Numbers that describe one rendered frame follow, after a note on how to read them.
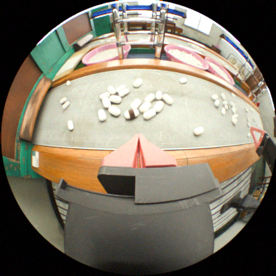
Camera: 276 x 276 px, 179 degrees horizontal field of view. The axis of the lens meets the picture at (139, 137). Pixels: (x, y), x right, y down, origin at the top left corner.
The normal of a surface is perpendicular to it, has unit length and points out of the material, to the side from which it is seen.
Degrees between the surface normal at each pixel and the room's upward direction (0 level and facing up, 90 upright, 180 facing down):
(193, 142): 0
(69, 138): 0
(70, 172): 0
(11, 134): 90
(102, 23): 90
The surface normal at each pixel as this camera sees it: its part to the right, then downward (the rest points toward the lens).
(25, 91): 1.00, 0.00
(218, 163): 0.00, -0.24
